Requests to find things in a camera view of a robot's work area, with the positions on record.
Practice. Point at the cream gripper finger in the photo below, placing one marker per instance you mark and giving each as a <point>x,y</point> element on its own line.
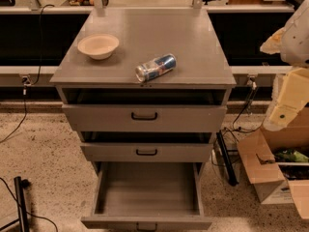
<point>273,43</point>
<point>292,98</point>

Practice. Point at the grey bottom drawer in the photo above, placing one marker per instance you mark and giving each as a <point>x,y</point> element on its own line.
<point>148,197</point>

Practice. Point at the grey drawer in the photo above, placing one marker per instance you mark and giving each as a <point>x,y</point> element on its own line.
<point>147,146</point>
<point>144,117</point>
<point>148,197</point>

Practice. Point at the grey drawer cabinet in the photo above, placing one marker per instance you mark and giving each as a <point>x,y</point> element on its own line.
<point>202,75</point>

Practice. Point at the grey top drawer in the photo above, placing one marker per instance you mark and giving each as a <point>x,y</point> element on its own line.
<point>144,117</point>

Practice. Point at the grey middle drawer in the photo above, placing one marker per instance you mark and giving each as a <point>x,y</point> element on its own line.
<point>147,146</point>

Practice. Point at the green bag in box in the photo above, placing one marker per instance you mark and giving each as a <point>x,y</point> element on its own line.
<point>290,155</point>

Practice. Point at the brown cardboard box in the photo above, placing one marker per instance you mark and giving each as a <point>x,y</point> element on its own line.
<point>265,174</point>

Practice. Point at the black bar leaning right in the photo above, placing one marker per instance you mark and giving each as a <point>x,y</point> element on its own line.
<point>232,179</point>

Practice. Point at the blue silver drink can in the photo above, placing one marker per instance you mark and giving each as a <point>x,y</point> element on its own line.
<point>155,68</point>

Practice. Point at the white paper bowl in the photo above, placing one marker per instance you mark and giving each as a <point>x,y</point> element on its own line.
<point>98,46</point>

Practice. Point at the black stand on floor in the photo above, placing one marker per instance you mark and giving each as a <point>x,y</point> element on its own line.
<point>19,217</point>

